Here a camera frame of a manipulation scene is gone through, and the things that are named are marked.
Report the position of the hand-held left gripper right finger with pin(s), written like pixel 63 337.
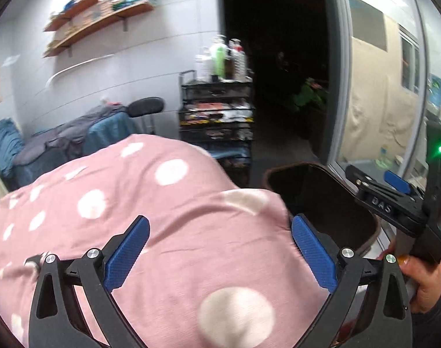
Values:
pixel 314 253

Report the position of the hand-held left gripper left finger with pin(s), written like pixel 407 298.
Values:
pixel 128 253

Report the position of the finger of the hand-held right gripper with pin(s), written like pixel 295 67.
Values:
pixel 398 182
pixel 365 181

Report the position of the dark brown trash bin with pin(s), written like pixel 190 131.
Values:
pixel 314 195

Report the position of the person's right forearm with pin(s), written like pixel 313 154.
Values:
pixel 434 326

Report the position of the person's right hand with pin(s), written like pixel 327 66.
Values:
pixel 423 282

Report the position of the pink polka dot blanket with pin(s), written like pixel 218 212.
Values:
pixel 169 243

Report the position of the beige cover sheet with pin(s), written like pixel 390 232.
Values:
pixel 379 98

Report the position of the black white wrapper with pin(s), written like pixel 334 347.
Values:
pixel 33 260

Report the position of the potted plant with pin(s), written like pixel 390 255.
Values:
pixel 309 94

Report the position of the blue massage bed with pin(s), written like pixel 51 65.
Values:
pixel 108 130

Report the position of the blue folded cloth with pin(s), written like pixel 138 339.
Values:
pixel 229 151

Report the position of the grey blanket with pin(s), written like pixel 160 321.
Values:
pixel 68 134

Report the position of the black stool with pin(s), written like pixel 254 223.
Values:
pixel 146 106

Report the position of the black mesh trolley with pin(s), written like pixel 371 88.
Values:
pixel 215 127

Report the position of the blue duvet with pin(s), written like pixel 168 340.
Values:
pixel 3 145

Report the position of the clear red-pump bottle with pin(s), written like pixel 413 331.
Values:
pixel 238 60

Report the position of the dark brown bottle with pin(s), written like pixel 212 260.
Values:
pixel 228 67

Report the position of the glass sliding door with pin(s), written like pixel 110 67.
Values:
pixel 383 3

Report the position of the green pump bottle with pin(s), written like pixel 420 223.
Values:
pixel 218 58

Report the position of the white curved pipe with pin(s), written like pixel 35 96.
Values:
pixel 79 66

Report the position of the white pump bottle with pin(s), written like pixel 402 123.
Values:
pixel 204 65

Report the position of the wall shelves with boxes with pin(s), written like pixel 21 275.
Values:
pixel 108 3

